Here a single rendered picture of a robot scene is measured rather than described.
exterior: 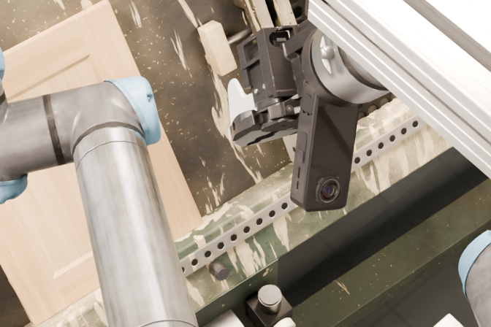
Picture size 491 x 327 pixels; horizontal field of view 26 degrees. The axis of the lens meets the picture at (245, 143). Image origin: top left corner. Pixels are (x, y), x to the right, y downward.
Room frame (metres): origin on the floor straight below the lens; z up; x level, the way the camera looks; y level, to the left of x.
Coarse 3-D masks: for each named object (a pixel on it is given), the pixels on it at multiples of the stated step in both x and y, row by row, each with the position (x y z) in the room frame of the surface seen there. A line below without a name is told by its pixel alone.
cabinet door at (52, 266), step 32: (64, 32) 0.93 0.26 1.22; (96, 32) 0.95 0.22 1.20; (32, 64) 0.89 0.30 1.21; (64, 64) 0.90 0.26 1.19; (96, 64) 0.92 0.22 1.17; (128, 64) 0.93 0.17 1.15; (32, 96) 0.86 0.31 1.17; (160, 160) 0.85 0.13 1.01; (32, 192) 0.76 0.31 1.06; (64, 192) 0.78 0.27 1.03; (160, 192) 0.81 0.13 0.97; (0, 224) 0.72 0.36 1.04; (32, 224) 0.73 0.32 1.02; (64, 224) 0.74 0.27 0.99; (192, 224) 0.79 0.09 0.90; (0, 256) 0.68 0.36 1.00; (32, 256) 0.69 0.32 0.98; (64, 256) 0.71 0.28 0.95; (32, 288) 0.66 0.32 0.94; (64, 288) 0.67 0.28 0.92; (96, 288) 0.68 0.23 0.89; (32, 320) 0.63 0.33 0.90
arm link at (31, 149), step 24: (0, 96) 0.59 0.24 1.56; (0, 120) 0.57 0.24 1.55; (24, 120) 0.58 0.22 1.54; (0, 144) 0.55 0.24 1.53; (24, 144) 0.55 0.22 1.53; (48, 144) 0.56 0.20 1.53; (0, 168) 0.54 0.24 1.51; (24, 168) 0.54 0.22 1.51; (48, 168) 0.55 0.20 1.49; (0, 192) 0.52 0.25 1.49
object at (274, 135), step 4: (272, 132) 0.53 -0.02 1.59; (276, 132) 0.52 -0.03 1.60; (280, 132) 0.52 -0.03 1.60; (284, 132) 0.53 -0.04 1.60; (288, 132) 0.53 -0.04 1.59; (292, 132) 0.53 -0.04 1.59; (260, 136) 0.53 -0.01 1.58; (264, 136) 0.53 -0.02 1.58; (268, 136) 0.53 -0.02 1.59; (272, 136) 0.53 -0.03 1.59; (276, 136) 0.53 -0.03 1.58; (280, 136) 0.53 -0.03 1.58; (256, 140) 0.54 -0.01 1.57; (260, 140) 0.53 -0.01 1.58; (264, 140) 0.53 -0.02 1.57; (268, 140) 0.54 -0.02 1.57; (248, 144) 0.54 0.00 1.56; (252, 144) 0.53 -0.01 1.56; (256, 144) 0.54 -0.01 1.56
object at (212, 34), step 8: (208, 24) 1.01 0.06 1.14; (216, 24) 1.01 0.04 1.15; (200, 32) 1.00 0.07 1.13; (208, 32) 0.99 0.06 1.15; (216, 32) 1.00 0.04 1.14; (208, 40) 0.98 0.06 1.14; (216, 40) 0.99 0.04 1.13; (224, 40) 0.99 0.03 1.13; (208, 48) 0.98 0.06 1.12; (216, 48) 0.98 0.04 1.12; (224, 48) 0.98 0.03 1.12; (208, 56) 0.98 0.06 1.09; (216, 56) 0.97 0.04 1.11; (224, 56) 0.98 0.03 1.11; (232, 56) 0.98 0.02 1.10; (216, 64) 0.97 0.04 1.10; (224, 64) 0.97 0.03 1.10; (232, 64) 0.97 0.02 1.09; (216, 72) 0.97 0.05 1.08; (224, 72) 0.96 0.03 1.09
